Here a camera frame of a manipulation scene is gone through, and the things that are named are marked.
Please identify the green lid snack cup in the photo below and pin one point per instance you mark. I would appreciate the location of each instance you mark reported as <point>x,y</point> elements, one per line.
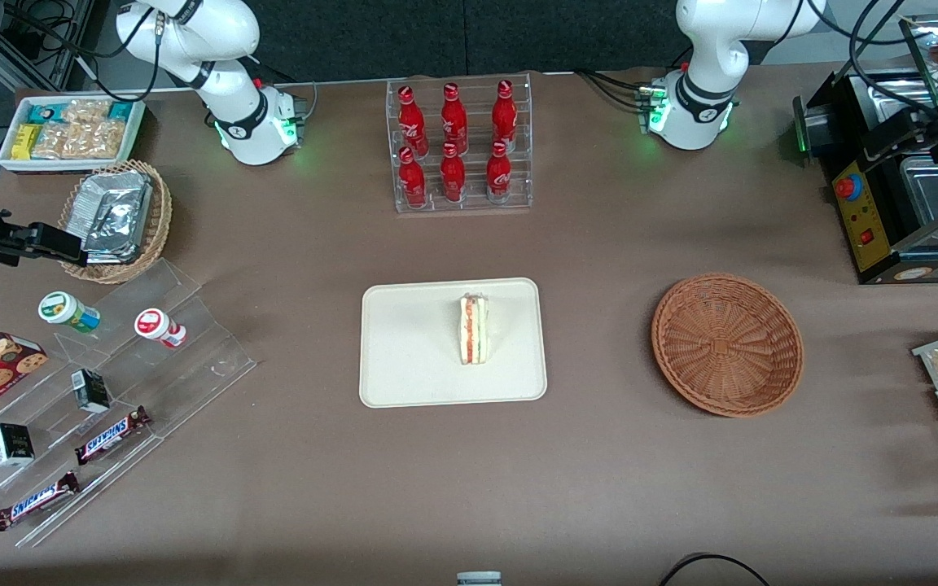
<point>66,311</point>

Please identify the brown Snickers bar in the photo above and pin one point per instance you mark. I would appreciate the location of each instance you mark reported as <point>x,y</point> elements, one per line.
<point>111,435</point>
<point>36,500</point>

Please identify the light wicker basket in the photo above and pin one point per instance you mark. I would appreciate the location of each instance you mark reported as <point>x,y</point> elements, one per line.
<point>158,220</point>

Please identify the clear bag of crackers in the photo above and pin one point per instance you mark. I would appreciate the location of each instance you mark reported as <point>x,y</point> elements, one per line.
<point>86,111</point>
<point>101,140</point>
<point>54,142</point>

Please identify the small black box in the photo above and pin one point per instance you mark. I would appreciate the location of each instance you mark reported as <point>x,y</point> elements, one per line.
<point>91,391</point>
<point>11,444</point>

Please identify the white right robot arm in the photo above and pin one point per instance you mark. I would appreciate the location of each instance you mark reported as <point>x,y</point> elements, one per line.
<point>216,49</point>

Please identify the silver foil pack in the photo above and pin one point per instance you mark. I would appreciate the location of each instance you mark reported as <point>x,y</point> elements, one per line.
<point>111,189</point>
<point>115,232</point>

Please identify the beige plastic tray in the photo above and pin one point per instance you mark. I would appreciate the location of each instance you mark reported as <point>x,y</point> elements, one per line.
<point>412,342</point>

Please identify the black food warmer cabinet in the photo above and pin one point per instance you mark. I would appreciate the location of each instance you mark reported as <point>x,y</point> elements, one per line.
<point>856,228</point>

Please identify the yellow snack bar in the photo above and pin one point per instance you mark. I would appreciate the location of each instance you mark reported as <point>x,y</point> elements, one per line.
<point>25,142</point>

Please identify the white rectangular snack tray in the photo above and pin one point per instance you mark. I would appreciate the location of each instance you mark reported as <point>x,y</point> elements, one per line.
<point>9,159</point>

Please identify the teal snack pack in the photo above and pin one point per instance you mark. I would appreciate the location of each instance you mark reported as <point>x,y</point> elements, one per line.
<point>120,111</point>
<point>41,114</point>

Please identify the triangular sandwich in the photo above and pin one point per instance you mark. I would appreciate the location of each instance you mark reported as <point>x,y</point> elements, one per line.
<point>473,330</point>

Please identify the clear acrylic stepped display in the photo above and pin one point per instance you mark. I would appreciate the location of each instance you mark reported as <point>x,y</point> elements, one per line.
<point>192,358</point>

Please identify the red lid snack cup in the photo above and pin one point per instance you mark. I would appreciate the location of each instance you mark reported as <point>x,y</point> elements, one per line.
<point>158,325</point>

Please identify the dark equipment rack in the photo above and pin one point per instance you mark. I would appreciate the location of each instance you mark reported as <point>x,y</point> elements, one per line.
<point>46,49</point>

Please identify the small grey box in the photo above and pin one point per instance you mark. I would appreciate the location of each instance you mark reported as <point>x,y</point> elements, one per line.
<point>479,579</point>

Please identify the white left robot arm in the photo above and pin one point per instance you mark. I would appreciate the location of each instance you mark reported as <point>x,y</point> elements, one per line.
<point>709,49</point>

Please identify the brown round wicker basket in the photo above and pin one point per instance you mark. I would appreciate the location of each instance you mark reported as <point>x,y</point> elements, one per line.
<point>725,346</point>

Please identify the red cola bottle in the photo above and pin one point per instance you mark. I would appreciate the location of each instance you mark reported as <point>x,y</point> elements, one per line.
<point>412,183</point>
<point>504,114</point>
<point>499,177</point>
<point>454,118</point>
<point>412,122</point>
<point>453,179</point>

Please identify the clear acrylic bottle rack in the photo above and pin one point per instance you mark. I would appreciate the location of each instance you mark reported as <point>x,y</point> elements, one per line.
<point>473,207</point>

